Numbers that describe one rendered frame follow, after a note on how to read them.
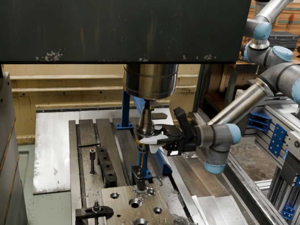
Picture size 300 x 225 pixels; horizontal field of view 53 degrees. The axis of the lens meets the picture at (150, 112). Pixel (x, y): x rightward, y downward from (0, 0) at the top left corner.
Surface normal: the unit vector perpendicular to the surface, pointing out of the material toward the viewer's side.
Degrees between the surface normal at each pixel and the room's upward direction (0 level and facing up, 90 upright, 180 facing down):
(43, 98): 90
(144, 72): 90
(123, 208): 0
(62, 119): 25
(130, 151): 0
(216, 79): 90
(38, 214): 0
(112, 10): 90
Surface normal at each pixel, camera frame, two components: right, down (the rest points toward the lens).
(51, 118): 0.18, -0.61
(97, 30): 0.25, 0.47
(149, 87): 0.03, 0.47
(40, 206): 0.08, -0.88
